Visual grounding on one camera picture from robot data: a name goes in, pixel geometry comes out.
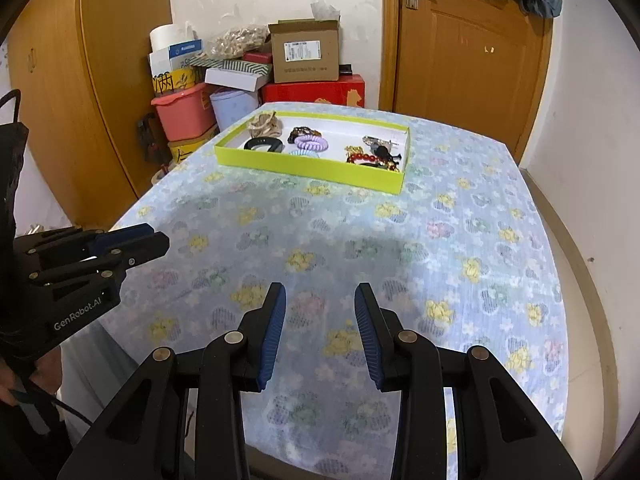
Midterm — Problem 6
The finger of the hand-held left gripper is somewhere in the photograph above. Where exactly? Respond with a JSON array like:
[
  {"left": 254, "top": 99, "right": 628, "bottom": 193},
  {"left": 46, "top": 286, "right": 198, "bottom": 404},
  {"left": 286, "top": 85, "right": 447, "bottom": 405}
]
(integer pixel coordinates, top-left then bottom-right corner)
[
  {"left": 27, "top": 232, "right": 171, "bottom": 291},
  {"left": 15, "top": 223, "right": 157, "bottom": 262}
]

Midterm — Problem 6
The green striped box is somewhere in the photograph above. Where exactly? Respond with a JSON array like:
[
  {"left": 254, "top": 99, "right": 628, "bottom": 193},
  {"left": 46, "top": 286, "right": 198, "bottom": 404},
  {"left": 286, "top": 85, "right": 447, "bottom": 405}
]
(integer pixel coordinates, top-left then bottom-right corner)
[{"left": 187, "top": 55, "right": 273, "bottom": 77}]

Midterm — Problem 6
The light blue bucket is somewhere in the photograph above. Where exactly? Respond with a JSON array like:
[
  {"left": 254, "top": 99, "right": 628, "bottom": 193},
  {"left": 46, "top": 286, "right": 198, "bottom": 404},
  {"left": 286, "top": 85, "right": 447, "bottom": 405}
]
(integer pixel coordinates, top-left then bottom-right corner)
[{"left": 210, "top": 88, "right": 261, "bottom": 133}]

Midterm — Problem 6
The red bead bracelet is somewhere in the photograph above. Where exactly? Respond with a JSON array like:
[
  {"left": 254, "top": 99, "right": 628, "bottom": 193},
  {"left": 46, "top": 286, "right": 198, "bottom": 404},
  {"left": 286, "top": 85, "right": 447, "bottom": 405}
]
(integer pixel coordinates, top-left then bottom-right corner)
[{"left": 345, "top": 145, "right": 401, "bottom": 172}]

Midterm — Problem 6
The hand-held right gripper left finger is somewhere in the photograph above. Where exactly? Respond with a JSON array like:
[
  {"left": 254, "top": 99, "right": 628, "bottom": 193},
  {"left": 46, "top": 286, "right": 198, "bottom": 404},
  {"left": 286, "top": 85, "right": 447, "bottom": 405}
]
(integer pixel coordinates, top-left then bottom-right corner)
[{"left": 56, "top": 282, "right": 287, "bottom": 480}]

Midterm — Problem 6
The person's left hand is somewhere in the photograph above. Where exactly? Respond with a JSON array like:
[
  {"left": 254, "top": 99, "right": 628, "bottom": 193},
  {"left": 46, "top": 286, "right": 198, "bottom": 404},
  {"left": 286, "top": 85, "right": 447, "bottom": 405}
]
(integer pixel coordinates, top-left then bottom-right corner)
[{"left": 0, "top": 352, "right": 63, "bottom": 406}]

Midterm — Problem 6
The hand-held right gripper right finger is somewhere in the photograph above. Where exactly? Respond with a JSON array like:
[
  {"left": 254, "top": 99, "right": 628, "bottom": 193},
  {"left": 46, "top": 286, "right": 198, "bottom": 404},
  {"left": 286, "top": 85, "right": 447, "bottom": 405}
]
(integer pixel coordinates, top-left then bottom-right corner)
[{"left": 354, "top": 282, "right": 583, "bottom": 480}]

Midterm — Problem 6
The purple spiral hair tie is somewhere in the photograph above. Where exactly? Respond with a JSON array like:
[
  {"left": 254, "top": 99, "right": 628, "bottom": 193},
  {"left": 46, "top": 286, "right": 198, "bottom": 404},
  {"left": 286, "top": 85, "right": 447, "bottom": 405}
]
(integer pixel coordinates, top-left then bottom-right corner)
[{"left": 295, "top": 133, "right": 329, "bottom": 153}]

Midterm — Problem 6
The yellow patterned container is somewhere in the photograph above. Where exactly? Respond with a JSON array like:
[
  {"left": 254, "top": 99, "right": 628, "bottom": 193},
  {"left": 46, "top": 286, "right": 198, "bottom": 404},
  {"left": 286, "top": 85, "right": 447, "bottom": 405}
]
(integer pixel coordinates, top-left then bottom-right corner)
[{"left": 151, "top": 67, "right": 207, "bottom": 97}]

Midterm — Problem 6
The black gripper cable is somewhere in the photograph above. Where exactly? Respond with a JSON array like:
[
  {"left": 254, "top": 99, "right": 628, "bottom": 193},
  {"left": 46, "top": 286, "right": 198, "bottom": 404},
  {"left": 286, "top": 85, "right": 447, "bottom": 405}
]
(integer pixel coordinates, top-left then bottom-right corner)
[{"left": 0, "top": 89, "right": 96, "bottom": 426}]

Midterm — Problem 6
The black wristband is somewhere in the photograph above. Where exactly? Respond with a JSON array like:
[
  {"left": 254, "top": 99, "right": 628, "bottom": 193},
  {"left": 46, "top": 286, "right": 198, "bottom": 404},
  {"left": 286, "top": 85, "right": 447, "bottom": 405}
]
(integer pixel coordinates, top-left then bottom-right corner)
[{"left": 243, "top": 136, "right": 283, "bottom": 155}]

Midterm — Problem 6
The dark brown bag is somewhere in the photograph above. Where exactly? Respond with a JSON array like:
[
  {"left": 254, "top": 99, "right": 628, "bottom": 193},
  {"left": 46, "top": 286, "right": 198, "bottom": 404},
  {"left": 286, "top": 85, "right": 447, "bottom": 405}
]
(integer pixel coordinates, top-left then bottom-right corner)
[{"left": 136, "top": 112, "right": 168, "bottom": 163}]

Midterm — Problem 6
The white flat box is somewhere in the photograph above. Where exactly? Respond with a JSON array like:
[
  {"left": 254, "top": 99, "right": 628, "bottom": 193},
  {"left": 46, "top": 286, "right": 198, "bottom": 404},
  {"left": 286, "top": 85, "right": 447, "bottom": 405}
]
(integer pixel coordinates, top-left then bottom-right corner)
[{"left": 205, "top": 67, "right": 271, "bottom": 92}]

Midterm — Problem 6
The pink plastic bin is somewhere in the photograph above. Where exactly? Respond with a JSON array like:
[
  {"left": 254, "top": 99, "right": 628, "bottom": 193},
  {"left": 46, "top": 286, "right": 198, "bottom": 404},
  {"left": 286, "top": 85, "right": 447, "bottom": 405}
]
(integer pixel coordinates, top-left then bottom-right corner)
[{"left": 151, "top": 82, "right": 219, "bottom": 142}]

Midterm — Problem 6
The cardboard box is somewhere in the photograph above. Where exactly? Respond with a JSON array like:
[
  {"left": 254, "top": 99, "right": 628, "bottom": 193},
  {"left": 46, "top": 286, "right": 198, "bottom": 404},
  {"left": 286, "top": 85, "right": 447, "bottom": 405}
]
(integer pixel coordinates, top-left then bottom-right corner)
[{"left": 268, "top": 19, "right": 342, "bottom": 84}]

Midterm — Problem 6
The white crumpled plastic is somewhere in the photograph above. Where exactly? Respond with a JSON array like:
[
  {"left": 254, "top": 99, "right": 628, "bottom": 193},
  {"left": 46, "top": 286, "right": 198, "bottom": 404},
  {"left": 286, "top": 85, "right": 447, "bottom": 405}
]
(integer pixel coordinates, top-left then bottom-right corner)
[{"left": 310, "top": 0, "right": 341, "bottom": 23}]

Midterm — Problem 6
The bag of beige beads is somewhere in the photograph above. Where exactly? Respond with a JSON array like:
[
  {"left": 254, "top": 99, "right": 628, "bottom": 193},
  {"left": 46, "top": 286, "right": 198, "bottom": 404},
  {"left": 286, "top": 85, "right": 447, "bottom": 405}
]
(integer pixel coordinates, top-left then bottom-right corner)
[{"left": 209, "top": 25, "right": 273, "bottom": 57}]

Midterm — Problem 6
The wooden wardrobe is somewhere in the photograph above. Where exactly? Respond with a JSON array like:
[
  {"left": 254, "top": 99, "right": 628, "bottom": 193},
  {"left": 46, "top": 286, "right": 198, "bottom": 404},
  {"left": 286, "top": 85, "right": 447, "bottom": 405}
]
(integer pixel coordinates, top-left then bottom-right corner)
[{"left": 7, "top": 0, "right": 173, "bottom": 231}]

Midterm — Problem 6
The wooden door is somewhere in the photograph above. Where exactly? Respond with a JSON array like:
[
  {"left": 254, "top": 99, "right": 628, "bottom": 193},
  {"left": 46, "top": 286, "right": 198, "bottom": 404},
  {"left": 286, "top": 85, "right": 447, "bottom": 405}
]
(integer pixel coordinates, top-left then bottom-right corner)
[{"left": 377, "top": 0, "right": 553, "bottom": 161}]

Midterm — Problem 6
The person's left forearm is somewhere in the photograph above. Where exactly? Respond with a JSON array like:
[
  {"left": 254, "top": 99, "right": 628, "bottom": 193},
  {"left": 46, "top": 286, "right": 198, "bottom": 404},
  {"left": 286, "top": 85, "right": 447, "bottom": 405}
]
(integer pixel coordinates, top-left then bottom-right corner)
[{"left": 0, "top": 395, "right": 81, "bottom": 480}]

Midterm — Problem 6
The white and blue box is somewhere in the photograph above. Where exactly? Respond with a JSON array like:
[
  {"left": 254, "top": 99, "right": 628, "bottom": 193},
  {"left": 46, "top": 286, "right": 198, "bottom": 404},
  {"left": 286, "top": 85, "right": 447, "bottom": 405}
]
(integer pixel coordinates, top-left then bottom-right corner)
[{"left": 148, "top": 39, "right": 206, "bottom": 78}]

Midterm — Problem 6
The yellow-green tray box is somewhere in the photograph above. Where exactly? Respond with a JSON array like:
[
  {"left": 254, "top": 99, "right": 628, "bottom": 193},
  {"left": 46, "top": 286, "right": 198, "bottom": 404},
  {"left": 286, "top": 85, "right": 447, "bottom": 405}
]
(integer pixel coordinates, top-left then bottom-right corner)
[{"left": 214, "top": 110, "right": 412, "bottom": 196}]

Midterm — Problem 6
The hair tie with round button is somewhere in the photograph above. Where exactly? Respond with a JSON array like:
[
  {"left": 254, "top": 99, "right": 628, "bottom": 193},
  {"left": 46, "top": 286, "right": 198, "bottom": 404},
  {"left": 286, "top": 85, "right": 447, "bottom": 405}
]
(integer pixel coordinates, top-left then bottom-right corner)
[{"left": 372, "top": 144, "right": 405, "bottom": 164}]

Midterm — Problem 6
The red gift box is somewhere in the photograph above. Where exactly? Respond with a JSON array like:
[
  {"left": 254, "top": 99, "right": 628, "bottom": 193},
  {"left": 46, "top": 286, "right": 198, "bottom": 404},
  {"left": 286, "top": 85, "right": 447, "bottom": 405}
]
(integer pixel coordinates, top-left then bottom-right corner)
[{"left": 260, "top": 74, "right": 367, "bottom": 108}]

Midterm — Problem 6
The white paper roll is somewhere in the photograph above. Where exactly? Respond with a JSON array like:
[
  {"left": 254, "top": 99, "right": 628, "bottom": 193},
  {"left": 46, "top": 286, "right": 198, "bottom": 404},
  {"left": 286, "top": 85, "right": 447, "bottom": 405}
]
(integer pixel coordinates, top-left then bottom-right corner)
[{"left": 150, "top": 23, "right": 198, "bottom": 53}]

